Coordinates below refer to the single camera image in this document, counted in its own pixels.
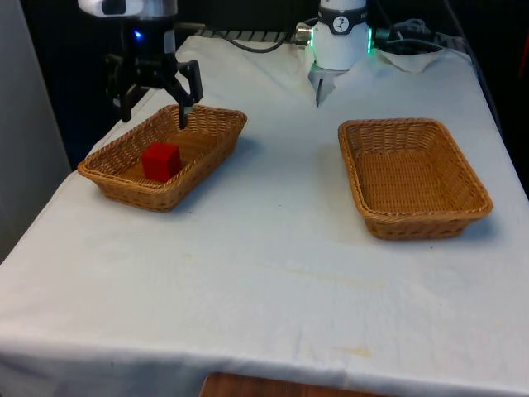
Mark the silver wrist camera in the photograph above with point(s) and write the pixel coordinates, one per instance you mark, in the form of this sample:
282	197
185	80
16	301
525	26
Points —
124	6

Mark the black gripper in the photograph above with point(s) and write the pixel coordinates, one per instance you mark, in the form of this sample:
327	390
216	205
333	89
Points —
144	45

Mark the red cube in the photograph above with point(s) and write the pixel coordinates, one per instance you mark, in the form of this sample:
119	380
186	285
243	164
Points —
159	163

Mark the wicker basket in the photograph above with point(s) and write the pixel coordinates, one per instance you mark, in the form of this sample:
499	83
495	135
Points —
198	140
413	173

